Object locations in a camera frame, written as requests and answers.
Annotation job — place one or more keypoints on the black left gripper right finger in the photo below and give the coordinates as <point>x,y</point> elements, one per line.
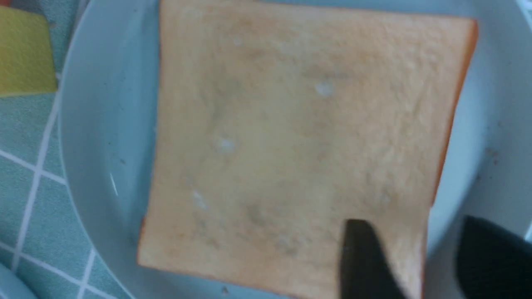
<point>492,262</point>

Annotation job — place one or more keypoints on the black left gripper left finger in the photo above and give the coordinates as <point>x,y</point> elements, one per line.
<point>364,270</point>

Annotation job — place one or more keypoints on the toast slice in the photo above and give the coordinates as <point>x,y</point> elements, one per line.
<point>277,123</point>

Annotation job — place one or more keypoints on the mint green empty plate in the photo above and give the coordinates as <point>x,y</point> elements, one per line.
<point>107,135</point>

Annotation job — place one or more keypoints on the yellow foam cube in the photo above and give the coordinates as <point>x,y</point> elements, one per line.
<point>26,59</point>

